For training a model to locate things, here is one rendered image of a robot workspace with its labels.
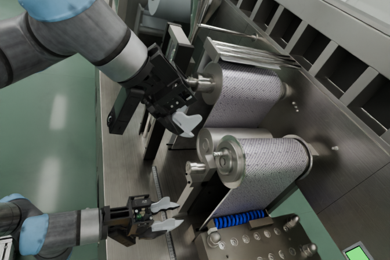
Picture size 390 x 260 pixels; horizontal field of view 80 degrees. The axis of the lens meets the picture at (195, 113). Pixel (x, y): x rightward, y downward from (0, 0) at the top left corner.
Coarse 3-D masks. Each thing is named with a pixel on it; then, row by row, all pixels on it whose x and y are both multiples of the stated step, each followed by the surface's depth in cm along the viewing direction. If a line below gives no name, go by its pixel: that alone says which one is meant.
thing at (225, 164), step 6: (222, 150) 64; (228, 150) 63; (222, 156) 65; (228, 156) 62; (216, 162) 67; (222, 162) 64; (228, 162) 62; (222, 168) 64; (228, 168) 62; (222, 174) 64; (228, 174) 63
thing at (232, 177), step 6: (222, 144) 66; (228, 144) 64; (216, 150) 69; (234, 150) 61; (234, 156) 61; (234, 162) 61; (240, 162) 60; (234, 168) 61; (240, 168) 60; (234, 174) 61; (228, 180) 63; (234, 180) 62
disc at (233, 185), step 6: (222, 138) 68; (228, 138) 66; (234, 138) 63; (234, 144) 63; (240, 144) 61; (240, 150) 60; (240, 156) 60; (246, 162) 59; (240, 174) 60; (222, 180) 67; (240, 180) 60; (228, 186) 65; (234, 186) 62
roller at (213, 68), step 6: (210, 66) 77; (216, 66) 74; (204, 72) 81; (210, 72) 77; (216, 72) 74; (216, 78) 73; (216, 84) 73; (216, 90) 73; (204, 96) 80; (210, 96) 77; (216, 96) 73; (210, 102) 77; (276, 102) 83
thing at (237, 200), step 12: (228, 192) 65; (240, 192) 67; (252, 192) 70; (264, 192) 73; (276, 192) 77; (228, 204) 71; (240, 204) 74; (252, 204) 78; (264, 204) 82; (216, 216) 76
